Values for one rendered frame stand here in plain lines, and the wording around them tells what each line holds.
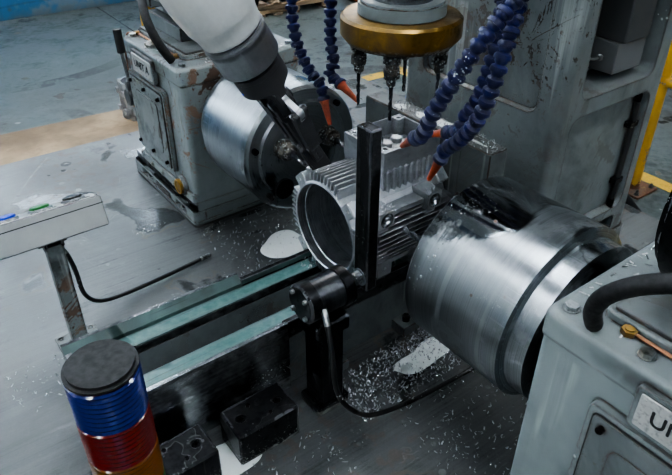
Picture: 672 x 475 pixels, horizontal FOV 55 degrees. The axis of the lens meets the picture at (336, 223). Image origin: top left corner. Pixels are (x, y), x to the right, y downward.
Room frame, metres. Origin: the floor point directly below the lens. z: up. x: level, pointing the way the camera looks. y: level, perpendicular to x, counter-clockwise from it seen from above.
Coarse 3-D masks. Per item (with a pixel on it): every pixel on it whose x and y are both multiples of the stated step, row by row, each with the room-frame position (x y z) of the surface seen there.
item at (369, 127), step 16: (368, 128) 0.74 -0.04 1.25; (368, 144) 0.73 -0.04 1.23; (368, 160) 0.73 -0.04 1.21; (368, 176) 0.73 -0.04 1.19; (368, 192) 0.73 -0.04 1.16; (368, 208) 0.73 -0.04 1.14; (368, 224) 0.73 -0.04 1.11; (368, 240) 0.73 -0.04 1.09; (368, 256) 0.73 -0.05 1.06; (368, 272) 0.73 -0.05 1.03; (368, 288) 0.73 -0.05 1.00
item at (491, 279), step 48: (480, 192) 0.73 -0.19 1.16; (528, 192) 0.74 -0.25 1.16; (432, 240) 0.69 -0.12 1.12; (480, 240) 0.66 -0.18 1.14; (528, 240) 0.63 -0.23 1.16; (576, 240) 0.62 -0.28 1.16; (432, 288) 0.65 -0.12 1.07; (480, 288) 0.61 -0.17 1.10; (528, 288) 0.58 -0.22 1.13; (576, 288) 0.59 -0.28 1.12; (480, 336) 0.58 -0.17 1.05; (528, 336) 0.55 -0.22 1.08; (528, 384) 0.55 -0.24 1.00
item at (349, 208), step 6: (300, 174) 0.92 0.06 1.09; (306, 174) 0.92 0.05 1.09; (438, 174) 0.92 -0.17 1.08; (444, 174) 0.93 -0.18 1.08; (300, 180) 0.92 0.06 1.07; (306, 180) 0.91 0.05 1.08; (432, 180) 0.93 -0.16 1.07; (438, 180) 0.92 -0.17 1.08; (444, 180) 0.93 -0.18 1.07; (300, 186) 0.92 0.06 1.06; (348, 204) 0.82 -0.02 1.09; (354, 204) 0.82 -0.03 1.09; (348, 210) 0.82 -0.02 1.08; (354, 210) 0.82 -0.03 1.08; (348, 216) 0.82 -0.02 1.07; (354, 216) 0.81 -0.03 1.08; (300, 240) 0.92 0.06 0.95; (306, 246) 0.91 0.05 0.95
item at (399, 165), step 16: (384, 128) 1.01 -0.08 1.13; (400, 128) 1.01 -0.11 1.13; (352, 144) 0.94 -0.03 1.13; (384, 144) 0.93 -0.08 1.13; (432, 144) 0.94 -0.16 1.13; (384, 160) 0.88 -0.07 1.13; (400, 160) 0.90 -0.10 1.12; (416, 160) 0.92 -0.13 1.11; (432, 160) 0.94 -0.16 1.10; (384, 176) 0.88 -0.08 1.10; (400, 176) 0.90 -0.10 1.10; (416, 176) 0.92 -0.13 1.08
